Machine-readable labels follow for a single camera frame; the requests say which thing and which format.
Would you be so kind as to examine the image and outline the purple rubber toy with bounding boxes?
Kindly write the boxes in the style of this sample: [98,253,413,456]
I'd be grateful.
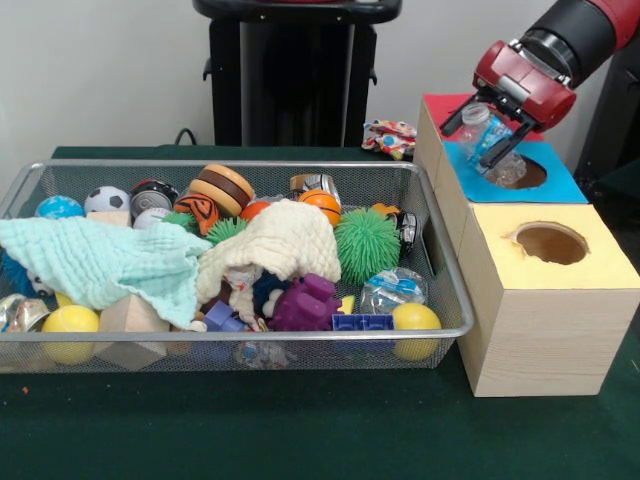
[267,272,344,332]

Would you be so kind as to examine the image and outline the blue globe ball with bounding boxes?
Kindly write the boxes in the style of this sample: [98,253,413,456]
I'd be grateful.
[35,195,86,220]

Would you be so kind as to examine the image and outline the crushed bottle with blue label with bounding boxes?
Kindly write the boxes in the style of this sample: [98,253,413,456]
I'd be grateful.
[359,267,430,315]

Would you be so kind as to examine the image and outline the metal wire mesh bin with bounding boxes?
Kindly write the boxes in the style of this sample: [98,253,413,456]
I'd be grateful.
[0,158,475,375]

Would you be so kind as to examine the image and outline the clear bottle with blue label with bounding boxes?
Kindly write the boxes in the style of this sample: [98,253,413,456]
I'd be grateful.
[457,103,529,189]

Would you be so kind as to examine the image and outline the dark green tablecloth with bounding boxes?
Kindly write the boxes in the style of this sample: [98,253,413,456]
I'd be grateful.
[0,144,640,480]

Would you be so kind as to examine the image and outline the yellow ball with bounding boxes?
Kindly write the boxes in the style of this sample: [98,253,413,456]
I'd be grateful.
[389,303,444,362]
[41,304,101,365]

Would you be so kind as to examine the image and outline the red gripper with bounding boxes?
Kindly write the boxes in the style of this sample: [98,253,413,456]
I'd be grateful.
[439,39,578,174]

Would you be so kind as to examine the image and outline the mint green cloth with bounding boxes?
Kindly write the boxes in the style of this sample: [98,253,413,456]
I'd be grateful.
[0,215,214,330]

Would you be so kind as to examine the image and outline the black and white football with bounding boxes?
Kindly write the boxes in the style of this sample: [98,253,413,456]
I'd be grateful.
[83,185,131,216]

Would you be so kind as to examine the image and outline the large green spiky ball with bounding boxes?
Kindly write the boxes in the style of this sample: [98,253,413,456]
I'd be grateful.
[333,207,402,286]

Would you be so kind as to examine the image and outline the cream white cloth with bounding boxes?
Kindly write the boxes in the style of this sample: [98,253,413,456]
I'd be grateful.
[195,197,342,321]

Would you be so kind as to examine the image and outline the black upright panel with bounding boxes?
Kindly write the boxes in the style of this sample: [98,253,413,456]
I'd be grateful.
[573,49,640,201]

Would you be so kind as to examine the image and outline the wooden box with three holes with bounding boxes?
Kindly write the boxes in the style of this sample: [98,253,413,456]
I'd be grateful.
[413,92,640,399]

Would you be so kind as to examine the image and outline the colourful packet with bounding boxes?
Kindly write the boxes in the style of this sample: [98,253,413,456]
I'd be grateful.
[362,117,418,161]

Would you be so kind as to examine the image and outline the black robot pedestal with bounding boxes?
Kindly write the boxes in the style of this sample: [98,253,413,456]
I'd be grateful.
[192,0,404,147]

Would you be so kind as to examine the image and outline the toy burger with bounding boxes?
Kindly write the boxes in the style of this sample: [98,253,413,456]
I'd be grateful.
[188,163,255,217]

